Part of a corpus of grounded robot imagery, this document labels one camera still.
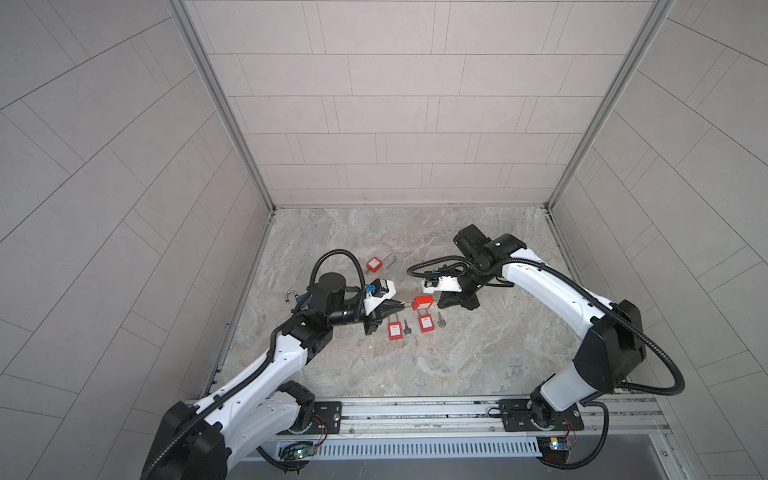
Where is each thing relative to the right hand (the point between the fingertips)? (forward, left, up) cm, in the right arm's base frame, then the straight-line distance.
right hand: (441, 299), depth 77 cm
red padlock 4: (-1, +4, -12) cm, 12 cm away
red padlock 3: (-2, +13, -12) cm, 18 cm away
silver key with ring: (-1, -1, -13) cm, 13 cm away
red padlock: (+21, +19, -11) cm, 30 cm away
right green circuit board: (-31, -24, -15) cm, 41 cm away
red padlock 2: (-4, +6, +7) cm, 10 cm away
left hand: (-3, +10, +5) cm, 12 cm away
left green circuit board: (-29, +34, -10) cm, 46 cm away
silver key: (-2, +9, -13) cm, 16 cm away
